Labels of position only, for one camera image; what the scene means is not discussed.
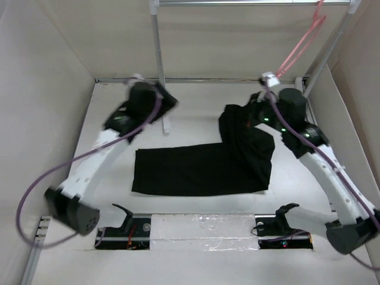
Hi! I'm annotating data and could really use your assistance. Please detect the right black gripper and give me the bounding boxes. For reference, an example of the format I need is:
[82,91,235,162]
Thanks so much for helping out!
[233,90,289,132]

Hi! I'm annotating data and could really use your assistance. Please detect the black trousers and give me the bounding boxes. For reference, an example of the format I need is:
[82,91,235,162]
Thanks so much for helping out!
[132,104,275,197]

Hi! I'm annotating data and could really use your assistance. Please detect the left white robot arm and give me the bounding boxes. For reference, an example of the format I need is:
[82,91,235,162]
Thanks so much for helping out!
[44,78,178,236]

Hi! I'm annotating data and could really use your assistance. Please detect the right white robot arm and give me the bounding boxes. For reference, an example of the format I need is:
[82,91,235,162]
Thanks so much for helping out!
[246,88,379,255]

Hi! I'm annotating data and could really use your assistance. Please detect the pink clothes hanger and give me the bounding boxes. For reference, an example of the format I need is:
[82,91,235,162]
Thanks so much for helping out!
[275,0,326,78]

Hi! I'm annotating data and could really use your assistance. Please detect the metal clothes rack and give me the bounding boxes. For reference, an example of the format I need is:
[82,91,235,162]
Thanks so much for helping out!
[148,0,363,136]

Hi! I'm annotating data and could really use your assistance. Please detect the white foam block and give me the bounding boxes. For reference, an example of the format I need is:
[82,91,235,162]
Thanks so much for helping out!
[150,214,259,251]

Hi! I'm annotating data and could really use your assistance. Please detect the aluminium frame rail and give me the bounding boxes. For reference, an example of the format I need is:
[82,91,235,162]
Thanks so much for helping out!
[94,77,300,85]

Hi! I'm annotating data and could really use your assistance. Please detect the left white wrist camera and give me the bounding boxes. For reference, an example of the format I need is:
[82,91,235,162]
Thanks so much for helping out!
[124,74,149,87]

